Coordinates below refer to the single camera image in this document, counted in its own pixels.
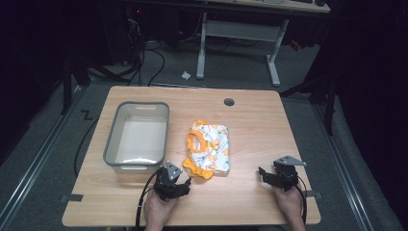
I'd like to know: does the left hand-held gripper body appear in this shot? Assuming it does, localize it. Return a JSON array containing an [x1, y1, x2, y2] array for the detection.
[[153, 160, 189, 202]]

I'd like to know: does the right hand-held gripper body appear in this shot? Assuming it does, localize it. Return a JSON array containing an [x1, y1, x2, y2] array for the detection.
[[265, 155, 307, 193]]

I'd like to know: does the white and orange garment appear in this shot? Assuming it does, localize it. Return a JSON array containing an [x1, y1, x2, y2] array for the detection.
[[182, 119, 231, 181]]

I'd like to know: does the white bin with grey rim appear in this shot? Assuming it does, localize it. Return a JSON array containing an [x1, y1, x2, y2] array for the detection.
[[102, 101, 170, 176]]

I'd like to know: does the person's left hand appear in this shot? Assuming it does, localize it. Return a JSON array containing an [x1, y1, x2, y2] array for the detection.
[[142, 190, 179, 231]]

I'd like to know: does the person's right hand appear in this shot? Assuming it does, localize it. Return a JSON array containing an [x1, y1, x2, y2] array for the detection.
[[271, 185, 305, 227]]

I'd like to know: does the black metal stand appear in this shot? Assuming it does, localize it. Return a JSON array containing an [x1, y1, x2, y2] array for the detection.
[[59, 47, 129, 116], [278, 54, 341, 136]]

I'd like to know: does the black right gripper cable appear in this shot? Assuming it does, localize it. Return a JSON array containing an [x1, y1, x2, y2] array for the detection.
[[290, 174, 309, 225]]

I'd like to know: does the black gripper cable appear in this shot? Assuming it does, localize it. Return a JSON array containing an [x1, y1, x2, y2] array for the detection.
[[290, 174, 309, 225], [134, 167, 165, 231]]

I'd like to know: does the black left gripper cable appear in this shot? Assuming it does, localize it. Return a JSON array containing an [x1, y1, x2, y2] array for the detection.
[[134, 167, 165, 231]]

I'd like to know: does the black floor cable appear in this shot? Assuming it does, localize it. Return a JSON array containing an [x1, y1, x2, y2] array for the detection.
[[73, 116, 100, 177]]

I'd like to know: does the bundle of black cables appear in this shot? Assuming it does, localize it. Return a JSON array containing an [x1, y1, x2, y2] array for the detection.
[[124, 9, 167, 88]]

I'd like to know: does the white metal frame desk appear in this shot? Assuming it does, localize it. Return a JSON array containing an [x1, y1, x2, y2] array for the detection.
[[195, 0, 331, 88]]

